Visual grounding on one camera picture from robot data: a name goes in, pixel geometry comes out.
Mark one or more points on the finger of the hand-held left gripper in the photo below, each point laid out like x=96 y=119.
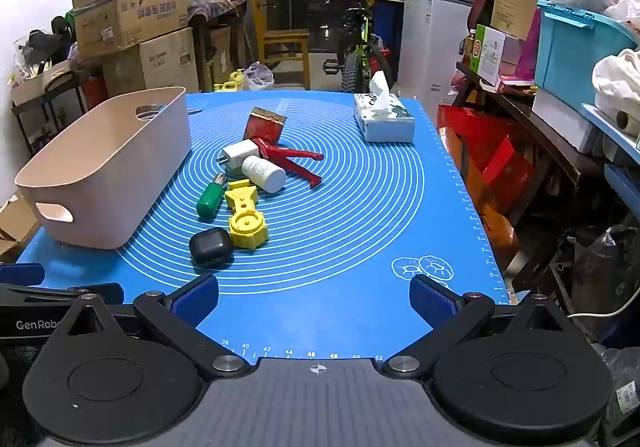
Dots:
x=20 y=273
x=105 y=291

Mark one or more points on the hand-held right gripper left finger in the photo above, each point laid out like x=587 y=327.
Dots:
x=197 y=298

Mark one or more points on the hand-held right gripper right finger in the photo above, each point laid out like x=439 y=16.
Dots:
x=431 y=299

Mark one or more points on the black earbuds case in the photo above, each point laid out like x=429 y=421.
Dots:
x=211 y=249

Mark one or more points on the yellow plastic tool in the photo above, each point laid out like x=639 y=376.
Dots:
x=246 y=222

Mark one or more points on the beige plastic basket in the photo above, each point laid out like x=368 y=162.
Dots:
x=110 y=167

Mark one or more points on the white pill bottle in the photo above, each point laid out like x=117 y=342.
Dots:
x=263 y=174

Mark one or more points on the white charger plug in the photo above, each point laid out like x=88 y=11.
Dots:
x=237 y=153

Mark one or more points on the flattened floor cardboard box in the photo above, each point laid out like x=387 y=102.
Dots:
x=15 y=227

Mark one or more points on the blue silicone mat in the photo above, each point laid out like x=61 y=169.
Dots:
x=350 y=227

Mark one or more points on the red paper bags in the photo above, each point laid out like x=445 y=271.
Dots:
x=480 y=162

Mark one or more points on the red spring clamp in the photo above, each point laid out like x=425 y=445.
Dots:
x=290 y=158

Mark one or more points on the black metal cart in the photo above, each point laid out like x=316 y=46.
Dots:
x=55 y=97

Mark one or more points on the white tissue box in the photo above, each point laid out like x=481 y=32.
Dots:
x=384 y=122

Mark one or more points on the yellow plastic jug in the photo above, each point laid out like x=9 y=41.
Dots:
x=223 y=87
x=237 y=78

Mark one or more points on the clear plastic bag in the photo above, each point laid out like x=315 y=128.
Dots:
x=258 y=77

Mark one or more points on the large plain cardboard box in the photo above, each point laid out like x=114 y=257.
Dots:
x=155 y=62

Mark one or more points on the green and white carton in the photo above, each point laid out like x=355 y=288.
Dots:
x=492 y=54

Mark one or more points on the white chest freezer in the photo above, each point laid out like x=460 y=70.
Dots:
x=430 y=42

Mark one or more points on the black and green bicycle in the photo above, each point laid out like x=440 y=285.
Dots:
x=357 y=52

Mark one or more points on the wooden chair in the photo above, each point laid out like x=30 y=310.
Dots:
x=280 y=37

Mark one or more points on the open printed cardboard box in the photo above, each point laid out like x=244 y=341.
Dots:
x=130 y=12

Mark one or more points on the blue plastic storage bin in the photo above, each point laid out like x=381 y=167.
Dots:
x=575 y=57

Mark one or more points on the white crumpled cloth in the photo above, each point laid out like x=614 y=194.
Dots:
x=615 y=82

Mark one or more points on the dark wooden desk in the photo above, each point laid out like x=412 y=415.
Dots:
x=220 y=12

